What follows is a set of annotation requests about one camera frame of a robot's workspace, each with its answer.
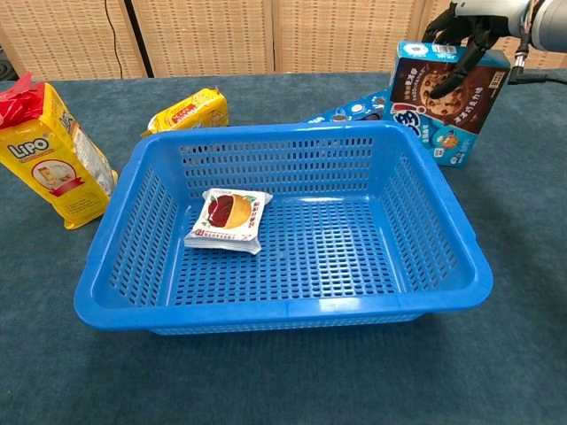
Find blue chocolate chip cookie box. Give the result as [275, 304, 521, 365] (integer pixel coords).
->
[381, 40, 512, 168]

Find yellow red Lipo bag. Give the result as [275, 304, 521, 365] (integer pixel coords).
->
[0, 71, 120, 230]

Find blue perforated plastic basket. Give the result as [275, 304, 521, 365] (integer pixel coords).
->
[74, 120, 495, 336]

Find thin black hanging cable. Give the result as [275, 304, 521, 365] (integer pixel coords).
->
[104, 0, 125, 80]

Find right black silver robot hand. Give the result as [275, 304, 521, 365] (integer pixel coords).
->
[424, 0, 532, 101]

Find blue cookie tube pack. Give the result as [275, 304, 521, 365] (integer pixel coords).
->
[305, 88, 393, 126]

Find bamboo folding screen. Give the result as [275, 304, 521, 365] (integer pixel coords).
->
[0, 0, 567, 81]

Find small yellow biscuit pack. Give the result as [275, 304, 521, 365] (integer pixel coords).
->
[140, 87, 230, 138]

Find teal table cloth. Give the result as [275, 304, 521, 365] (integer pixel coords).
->
[0, 70, 567, 425]

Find small white pastry packet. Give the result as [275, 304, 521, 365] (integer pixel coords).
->
[183, 187, 274, 256]

